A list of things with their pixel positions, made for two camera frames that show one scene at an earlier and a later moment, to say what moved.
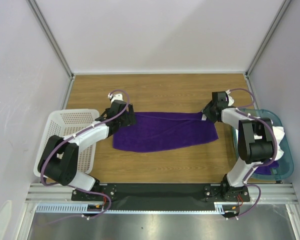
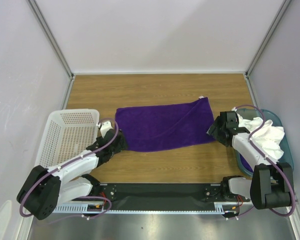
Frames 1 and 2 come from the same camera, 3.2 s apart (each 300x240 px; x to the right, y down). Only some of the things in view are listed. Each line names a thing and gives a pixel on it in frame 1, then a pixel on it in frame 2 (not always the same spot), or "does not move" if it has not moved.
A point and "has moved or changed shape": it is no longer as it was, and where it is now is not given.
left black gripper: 129,119 to 121,145
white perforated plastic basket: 64,122 does not move
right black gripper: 208,113 to 217,128
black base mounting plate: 162,196 does not move
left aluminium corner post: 51,38 does not move
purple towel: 155,131 has moved or changed shape
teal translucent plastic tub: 286,166 does not move
